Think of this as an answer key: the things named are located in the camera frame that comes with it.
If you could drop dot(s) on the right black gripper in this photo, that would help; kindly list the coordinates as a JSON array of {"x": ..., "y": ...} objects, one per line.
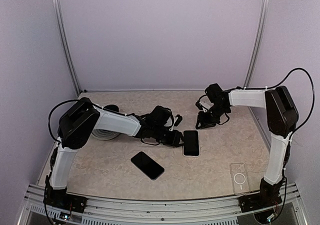
[{"x": 205, "y": 123}]

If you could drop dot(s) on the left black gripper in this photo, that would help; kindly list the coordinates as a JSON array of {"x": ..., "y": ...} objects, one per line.
[{"x": 175, "y": 140}]

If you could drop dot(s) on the black phone back up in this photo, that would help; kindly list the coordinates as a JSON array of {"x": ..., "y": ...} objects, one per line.
[{"x": 191, "y": 142}]

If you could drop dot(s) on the pink phone case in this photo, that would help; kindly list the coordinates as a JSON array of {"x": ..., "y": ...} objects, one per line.
[{"x": 191, "y": 155}]

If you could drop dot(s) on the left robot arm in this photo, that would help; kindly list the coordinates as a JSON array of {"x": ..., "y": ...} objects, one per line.
[{"x": 85, "y": 119}]

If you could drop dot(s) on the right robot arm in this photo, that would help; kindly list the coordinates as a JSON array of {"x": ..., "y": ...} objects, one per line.
[{"x": 282, "y": 117}]

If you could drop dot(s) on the black phone screen up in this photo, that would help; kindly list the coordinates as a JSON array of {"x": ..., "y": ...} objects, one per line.
[{"x": 147, "y": 165}]

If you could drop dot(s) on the clear magsafe phone case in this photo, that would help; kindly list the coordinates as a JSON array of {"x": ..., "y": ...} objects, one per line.
[{"x": 239, "y": 178}]

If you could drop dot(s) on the dark green mug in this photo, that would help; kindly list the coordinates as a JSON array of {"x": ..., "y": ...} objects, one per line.
[{"x": 111, "y": 107}]

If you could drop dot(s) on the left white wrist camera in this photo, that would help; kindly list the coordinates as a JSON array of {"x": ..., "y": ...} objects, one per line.
[{"x": 173, "y": 122}]

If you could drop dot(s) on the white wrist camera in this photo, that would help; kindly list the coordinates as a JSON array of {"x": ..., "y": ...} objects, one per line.
[
  {"x": 173, "y": 122},
  {"x": 202, "y": 106}
]

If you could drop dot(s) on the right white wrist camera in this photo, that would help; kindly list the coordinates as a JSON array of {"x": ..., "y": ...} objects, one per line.
[{"x": 202, "y": 106}]

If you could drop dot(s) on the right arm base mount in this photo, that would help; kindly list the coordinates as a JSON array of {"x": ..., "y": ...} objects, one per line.
[{"x": 252, "y": 202}]

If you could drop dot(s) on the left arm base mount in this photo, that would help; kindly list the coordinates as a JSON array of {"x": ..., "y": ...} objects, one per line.
[{"x": 68, "y": 202}]

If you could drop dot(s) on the right aluminium frame post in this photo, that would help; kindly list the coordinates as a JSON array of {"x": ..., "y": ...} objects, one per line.
[{"x": 257, "y": 42}]

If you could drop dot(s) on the aluminium frame post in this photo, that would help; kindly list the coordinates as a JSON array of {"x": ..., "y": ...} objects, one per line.
[
  {"x": 65, "y": 46},
  {"x": 257, "y": 42}
]

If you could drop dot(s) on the left aluminium frame post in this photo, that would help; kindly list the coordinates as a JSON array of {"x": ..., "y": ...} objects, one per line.
[{"x": 65, "y": 46}]

